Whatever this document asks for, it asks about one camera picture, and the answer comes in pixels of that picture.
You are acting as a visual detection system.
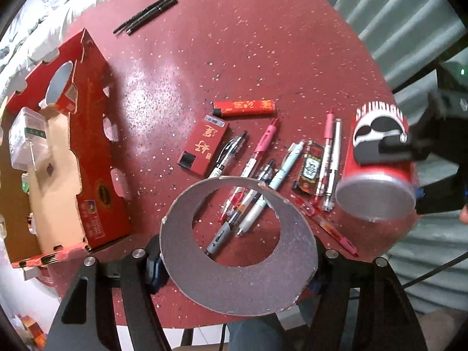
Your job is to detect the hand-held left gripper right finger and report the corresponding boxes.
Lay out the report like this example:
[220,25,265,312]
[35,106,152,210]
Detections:
[292,236,428,351]

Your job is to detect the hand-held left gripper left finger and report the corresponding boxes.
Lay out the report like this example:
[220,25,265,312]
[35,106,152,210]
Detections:
[46,236,172,351]

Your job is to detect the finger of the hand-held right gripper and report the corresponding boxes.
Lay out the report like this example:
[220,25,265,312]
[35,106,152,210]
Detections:
[415,175,468,216]
[378,132,431,162]

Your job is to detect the silver cardboard tube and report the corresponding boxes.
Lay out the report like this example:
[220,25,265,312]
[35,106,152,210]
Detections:
[159,175,319,318]

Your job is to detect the red chip can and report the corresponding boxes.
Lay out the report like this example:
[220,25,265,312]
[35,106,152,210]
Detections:
[335,99,419,223]

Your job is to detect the red clear pen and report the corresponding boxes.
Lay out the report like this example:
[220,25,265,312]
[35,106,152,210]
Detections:
[292,195,359,257]

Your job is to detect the grey grip gel pen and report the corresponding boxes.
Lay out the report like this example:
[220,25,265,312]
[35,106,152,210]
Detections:
[205,159,276,257]

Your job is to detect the light blue pen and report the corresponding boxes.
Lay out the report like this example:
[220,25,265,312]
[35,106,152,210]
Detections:
[236,141,306,238]

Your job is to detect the white clear pen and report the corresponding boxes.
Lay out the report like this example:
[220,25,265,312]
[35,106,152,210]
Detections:
[322,118,343,211]

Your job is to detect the pink cap clear pen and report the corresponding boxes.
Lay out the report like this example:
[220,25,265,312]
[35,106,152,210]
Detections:
[315,110,336,197]

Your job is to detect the person's leg in jeans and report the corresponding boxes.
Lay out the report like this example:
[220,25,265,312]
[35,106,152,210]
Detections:
[227,314,316,351]

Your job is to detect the small red snack packet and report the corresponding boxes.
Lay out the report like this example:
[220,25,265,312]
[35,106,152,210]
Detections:
[292,141,325,195]

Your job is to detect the red cigarette pack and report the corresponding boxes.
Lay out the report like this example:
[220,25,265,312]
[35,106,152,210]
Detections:
[177,114,230,176]

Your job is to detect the small orange box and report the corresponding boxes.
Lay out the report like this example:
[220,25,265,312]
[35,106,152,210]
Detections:
[19,315,47,349]

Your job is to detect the pink gel pen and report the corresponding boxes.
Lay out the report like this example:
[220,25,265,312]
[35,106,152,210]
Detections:
[218,117,280,224]

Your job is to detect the black clear gel pen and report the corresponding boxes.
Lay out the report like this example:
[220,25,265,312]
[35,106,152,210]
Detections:
[208,131,250,180]

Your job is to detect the large red cardboard box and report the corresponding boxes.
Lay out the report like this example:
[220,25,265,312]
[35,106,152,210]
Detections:
[0,27,133,269]

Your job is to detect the red lighter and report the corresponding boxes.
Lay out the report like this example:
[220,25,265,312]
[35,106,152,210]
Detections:
[211,99,277,118]

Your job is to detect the clear plastic box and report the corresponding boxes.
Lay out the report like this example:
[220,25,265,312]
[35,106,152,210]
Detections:
[9,108,47,168]

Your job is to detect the white bedding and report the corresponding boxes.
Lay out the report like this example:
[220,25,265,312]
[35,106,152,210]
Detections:
[0,0,121,114]

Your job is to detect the black cable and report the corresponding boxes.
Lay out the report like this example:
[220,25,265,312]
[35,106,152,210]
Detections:
[400,250,468,290]

